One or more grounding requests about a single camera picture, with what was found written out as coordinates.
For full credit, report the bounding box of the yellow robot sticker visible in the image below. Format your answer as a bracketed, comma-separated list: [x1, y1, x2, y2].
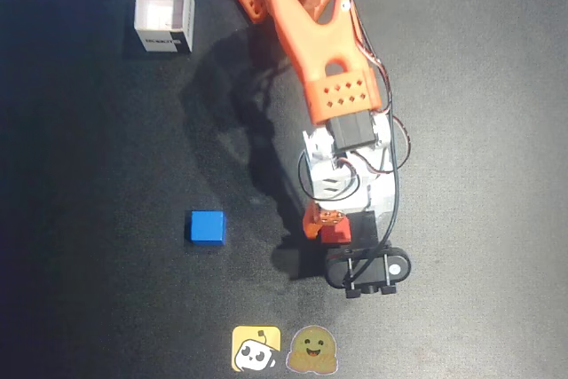
[230, 325, 283, 373]

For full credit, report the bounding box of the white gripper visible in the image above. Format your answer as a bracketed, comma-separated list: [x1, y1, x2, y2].
[302, 146, 397, 246]

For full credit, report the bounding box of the red cube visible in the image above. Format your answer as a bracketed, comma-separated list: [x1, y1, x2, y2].
[319, 222, 352, 246]

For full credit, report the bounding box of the white open cardboard box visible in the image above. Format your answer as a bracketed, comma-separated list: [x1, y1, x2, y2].
[133, 0, 196, 54]

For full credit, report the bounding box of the white red servo cable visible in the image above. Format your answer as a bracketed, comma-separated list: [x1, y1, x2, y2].
[345, 0, 415, 176]

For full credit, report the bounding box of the blue cube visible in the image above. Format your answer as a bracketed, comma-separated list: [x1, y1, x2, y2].
[185, 209, 228, 248]

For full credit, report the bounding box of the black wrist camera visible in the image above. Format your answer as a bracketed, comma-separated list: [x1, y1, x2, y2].
[324, 213, 413, 301]

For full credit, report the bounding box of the hugging face emoji sticker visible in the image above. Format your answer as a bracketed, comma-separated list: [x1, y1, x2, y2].
[284, 324, 340, 375]

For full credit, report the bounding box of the thin looped servo cable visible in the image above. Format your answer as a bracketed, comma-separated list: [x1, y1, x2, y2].
[296, 146, 361, 203]

